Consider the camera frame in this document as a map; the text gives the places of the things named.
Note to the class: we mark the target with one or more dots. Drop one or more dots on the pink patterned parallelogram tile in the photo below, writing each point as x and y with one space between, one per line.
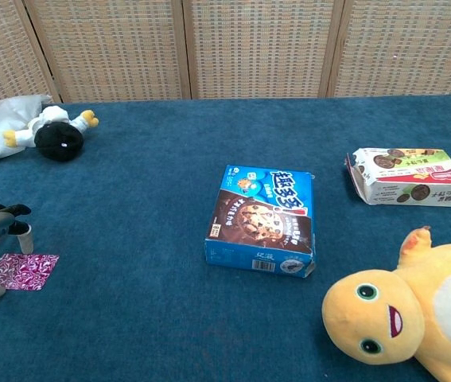
26 272

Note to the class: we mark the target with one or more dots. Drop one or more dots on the blue chocolate chip cookie box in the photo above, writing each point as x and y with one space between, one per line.
257 215

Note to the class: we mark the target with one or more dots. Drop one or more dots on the white green red biscuit box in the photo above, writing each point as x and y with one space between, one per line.
412 175

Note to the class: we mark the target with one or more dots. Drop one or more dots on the black headed white plush doll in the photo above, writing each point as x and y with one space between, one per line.
58 141

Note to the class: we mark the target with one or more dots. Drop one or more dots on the yellow plush dinosaur toy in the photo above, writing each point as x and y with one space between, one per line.
368 318

